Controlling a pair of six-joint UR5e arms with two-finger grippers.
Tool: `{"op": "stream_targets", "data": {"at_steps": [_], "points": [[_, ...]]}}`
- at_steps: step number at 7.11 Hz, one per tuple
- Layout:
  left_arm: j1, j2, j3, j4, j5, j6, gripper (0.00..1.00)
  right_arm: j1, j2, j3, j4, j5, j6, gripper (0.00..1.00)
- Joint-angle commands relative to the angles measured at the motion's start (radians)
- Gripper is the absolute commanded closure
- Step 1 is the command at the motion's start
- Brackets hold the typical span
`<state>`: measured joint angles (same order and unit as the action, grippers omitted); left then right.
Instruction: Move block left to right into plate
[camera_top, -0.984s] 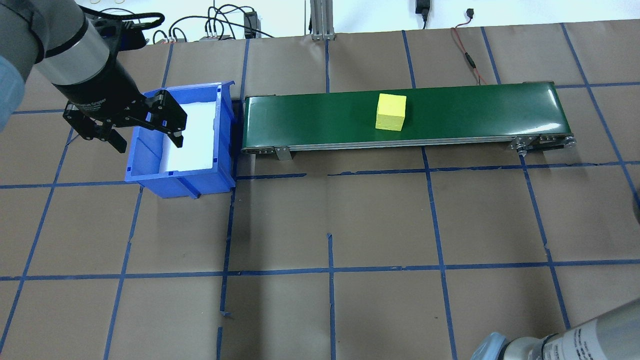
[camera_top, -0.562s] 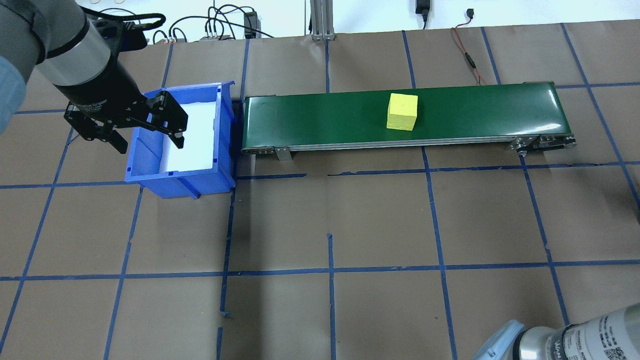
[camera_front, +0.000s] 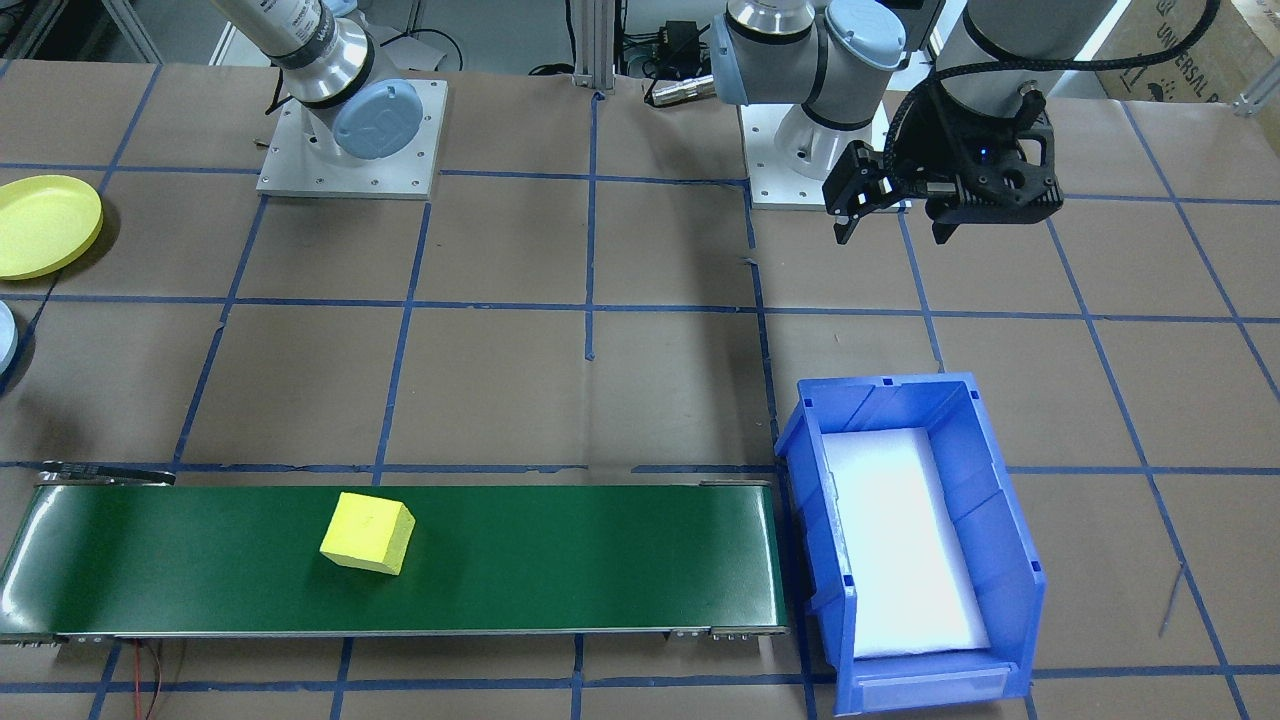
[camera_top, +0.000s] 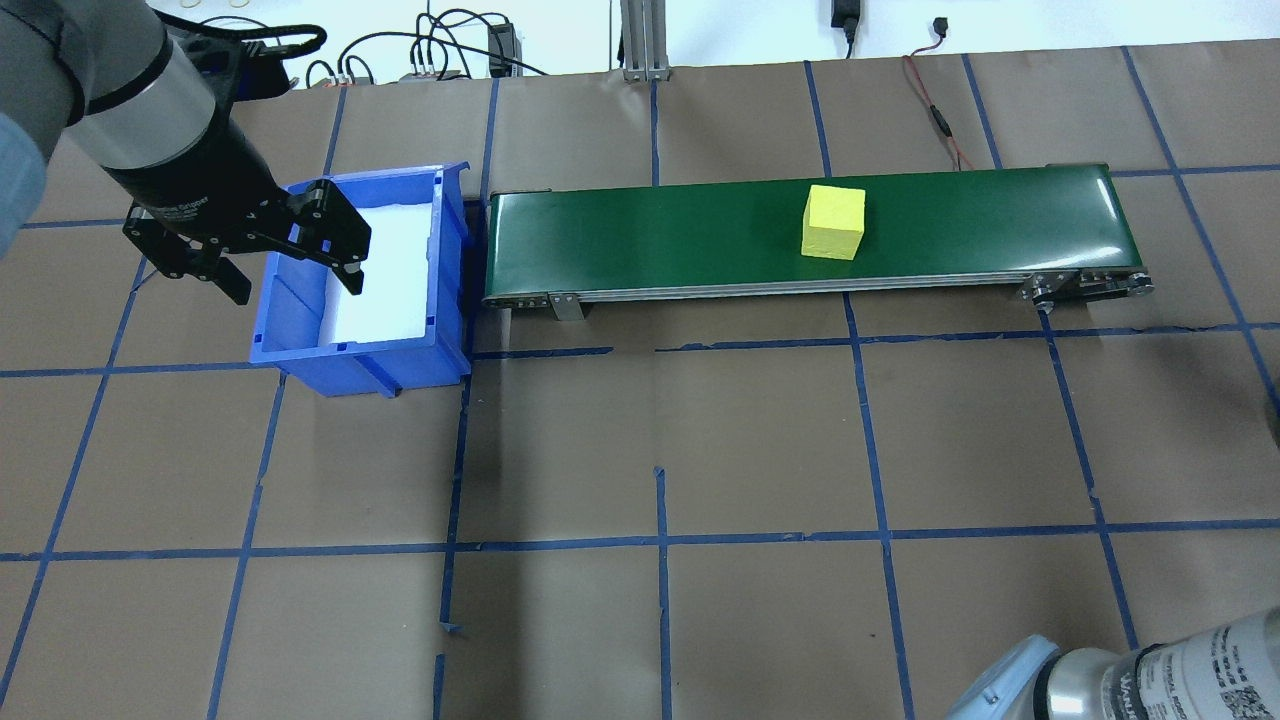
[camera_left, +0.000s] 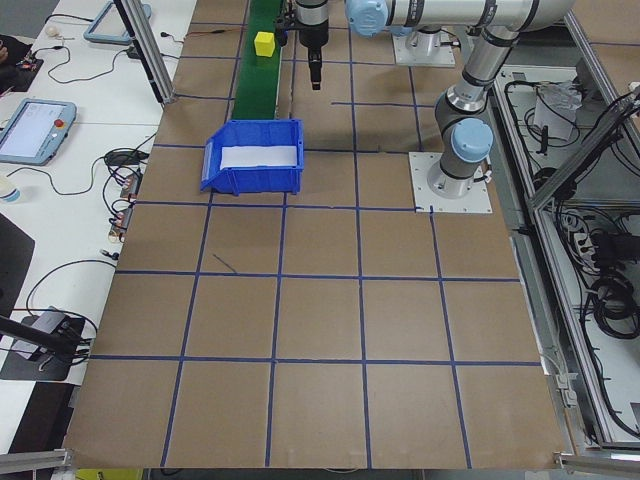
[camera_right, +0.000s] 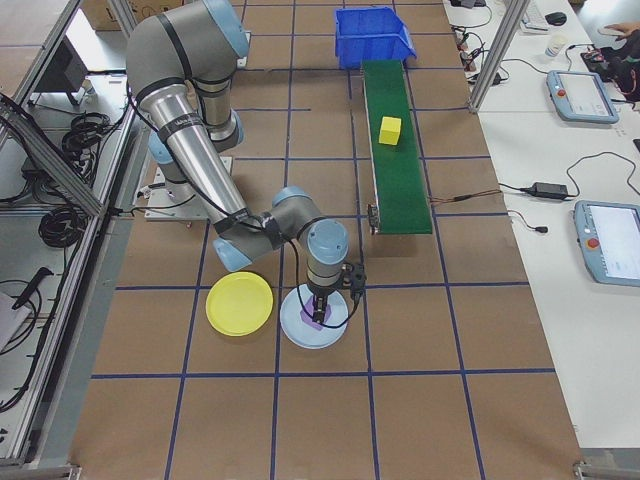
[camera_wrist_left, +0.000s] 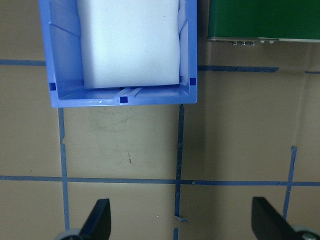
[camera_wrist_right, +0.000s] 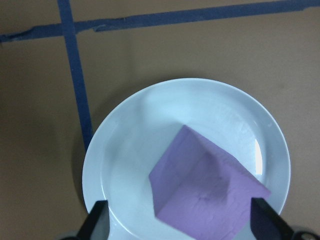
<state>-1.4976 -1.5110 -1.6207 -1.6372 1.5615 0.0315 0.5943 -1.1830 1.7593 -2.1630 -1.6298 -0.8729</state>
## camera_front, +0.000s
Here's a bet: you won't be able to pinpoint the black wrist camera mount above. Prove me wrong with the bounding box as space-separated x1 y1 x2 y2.
925 88 1063 226

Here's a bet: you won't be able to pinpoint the white foam pad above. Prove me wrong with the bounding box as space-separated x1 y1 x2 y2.
820 427 991 659

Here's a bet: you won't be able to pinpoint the yellow foam block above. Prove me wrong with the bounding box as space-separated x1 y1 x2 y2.
320 491 416 576

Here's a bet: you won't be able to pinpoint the yellow plate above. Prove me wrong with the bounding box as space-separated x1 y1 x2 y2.
0 175 104 281

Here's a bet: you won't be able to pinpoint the green conveyor belt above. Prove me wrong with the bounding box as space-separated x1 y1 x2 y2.
0 462 791 646

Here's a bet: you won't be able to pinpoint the white square base plate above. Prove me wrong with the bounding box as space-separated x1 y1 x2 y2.
740 100 906 211
257 78 448 201

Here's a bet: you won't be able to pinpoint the black power adapter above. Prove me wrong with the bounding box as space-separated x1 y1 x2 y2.
660 20 701 65

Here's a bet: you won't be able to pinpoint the cardboard box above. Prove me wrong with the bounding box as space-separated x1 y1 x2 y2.
1090 0 1280 106

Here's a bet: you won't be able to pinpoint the grey metal frame bars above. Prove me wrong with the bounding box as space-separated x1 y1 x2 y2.
0 0 161 63

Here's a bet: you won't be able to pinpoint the blue plastic storage bin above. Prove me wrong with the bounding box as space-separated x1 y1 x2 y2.
775 372 1046 717

